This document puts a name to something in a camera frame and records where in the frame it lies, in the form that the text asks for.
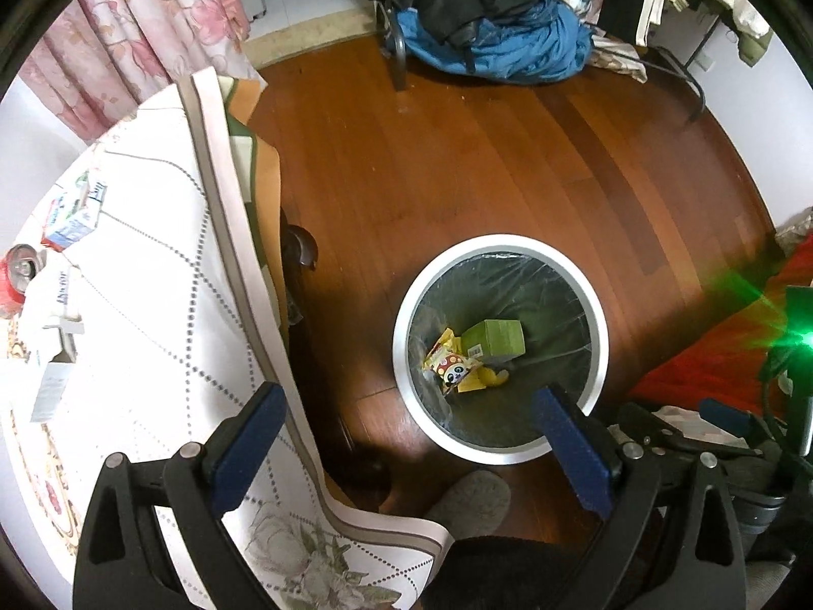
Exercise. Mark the yellow cigarette pack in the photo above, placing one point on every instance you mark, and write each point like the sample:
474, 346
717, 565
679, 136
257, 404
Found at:
482, 378

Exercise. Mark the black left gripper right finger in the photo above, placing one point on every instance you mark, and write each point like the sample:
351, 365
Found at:
669, 535

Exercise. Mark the blue clothes pile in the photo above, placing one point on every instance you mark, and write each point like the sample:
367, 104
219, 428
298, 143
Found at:
546, 44

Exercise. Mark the white floral tablecloth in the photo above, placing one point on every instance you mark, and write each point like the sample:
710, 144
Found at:
185, 316

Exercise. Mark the green cardboard box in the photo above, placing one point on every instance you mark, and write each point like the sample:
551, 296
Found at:
494, 341

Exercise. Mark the white round trash bin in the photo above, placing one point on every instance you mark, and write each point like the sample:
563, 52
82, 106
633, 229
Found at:
502, 349

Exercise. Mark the pink white medicine box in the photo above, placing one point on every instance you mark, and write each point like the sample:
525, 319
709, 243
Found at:
54, 297

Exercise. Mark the grey white carton box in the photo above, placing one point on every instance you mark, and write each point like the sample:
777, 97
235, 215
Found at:
55, 360

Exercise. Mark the yellow snack wrapper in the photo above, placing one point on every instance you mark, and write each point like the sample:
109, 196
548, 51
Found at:
456, 371

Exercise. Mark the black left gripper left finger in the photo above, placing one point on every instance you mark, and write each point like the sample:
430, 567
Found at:
123, 560

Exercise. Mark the grey slipper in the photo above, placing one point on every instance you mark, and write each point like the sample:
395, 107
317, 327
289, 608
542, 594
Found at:
476, 506

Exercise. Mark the pink floral curtain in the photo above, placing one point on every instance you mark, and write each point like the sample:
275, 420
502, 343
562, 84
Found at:
101, 59

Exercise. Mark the black metal chair frame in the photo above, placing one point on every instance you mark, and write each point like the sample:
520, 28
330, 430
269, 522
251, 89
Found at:
391, 41

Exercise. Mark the red soda can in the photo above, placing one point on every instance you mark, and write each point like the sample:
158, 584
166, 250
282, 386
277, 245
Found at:
20, 265

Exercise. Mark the blue white milk carton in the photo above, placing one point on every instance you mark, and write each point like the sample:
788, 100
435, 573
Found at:
74, 213

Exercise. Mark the black trash bag liner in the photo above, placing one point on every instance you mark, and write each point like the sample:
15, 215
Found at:
502, 349

